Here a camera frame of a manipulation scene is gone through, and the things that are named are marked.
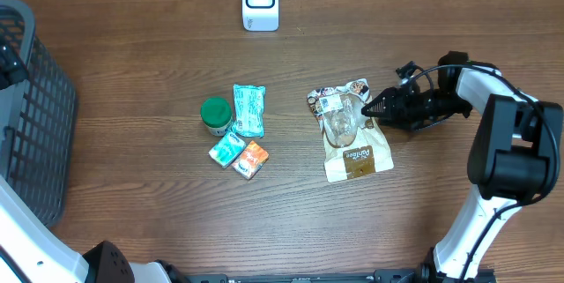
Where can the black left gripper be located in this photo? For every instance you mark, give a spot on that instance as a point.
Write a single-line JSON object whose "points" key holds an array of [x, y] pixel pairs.
{"points": [[16, 71]]}

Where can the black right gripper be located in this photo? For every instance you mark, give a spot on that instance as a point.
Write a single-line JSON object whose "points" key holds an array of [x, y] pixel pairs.
{"points": [[393, 94]]}

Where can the beige resealable pouch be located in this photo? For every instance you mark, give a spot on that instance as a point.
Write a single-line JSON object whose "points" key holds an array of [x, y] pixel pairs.
{"points": [[354, 144]]}

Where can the teal snack packet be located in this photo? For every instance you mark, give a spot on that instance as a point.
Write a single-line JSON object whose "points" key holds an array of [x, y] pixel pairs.
{"points": [[249, 108]]}

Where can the orange tissue packet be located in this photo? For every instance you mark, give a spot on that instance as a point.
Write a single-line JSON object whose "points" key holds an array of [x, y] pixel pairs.
{"points": [[250, 161]]}

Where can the small green white box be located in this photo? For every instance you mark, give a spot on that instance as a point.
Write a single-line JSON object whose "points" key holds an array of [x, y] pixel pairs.
{"points": [[227, 149]]}

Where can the green lid Knorr jar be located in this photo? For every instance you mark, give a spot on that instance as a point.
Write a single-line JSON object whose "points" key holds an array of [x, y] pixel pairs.
{"points": [[217, 115]]}

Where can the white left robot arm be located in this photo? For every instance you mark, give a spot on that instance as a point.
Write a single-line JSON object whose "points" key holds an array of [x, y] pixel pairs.
{"points": [[30, 252]]}

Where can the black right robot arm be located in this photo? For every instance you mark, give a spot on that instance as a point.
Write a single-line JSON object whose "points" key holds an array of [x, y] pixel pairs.
{"points": [[514, 159]]}

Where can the white barcode scanner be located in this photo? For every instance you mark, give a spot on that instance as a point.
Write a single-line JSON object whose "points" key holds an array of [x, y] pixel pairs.
{"points": [[260, 15]]}

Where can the black mesh basket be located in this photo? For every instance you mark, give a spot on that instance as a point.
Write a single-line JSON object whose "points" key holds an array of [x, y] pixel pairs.
{"points": [[38, 119]]}

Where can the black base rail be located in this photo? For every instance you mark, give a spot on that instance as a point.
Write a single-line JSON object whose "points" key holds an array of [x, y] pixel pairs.
{"points": [[308, 278]]}

